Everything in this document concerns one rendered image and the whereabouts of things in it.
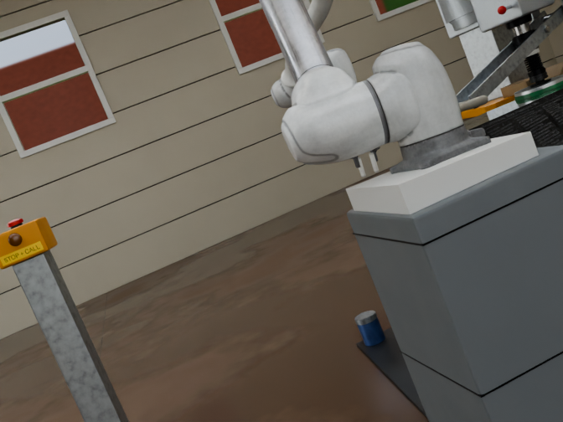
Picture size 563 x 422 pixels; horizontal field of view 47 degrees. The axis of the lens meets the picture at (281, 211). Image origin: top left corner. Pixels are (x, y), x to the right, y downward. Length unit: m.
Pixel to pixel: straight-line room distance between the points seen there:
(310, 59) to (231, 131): 6.89
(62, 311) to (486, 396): 0.99
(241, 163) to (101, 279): 2.26
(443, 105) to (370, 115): 0.16
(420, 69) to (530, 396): 0.73
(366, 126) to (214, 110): 7.03
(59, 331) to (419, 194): 0.92
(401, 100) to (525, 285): 0.47
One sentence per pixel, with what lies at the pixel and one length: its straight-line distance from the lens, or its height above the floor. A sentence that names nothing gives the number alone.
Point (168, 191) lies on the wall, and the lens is 8.31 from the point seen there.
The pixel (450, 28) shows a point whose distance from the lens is 3.58.
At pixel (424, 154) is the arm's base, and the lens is 1.49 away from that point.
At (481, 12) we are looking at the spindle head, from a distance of 2.81.
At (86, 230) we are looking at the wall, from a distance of 8.31.
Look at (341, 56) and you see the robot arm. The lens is 2.26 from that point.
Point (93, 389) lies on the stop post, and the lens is 1.73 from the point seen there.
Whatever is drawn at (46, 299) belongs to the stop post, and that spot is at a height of 0.89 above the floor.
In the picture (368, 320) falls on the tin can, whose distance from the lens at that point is 2.95.
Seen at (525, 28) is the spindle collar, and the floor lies 1.06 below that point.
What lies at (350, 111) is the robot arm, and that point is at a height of 1.04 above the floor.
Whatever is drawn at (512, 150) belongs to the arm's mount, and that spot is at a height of 0.83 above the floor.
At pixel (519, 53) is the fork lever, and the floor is 0.98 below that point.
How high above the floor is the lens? 1.06
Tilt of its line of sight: 7 degrees down
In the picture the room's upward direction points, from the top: 22 degrees counter-clockwise
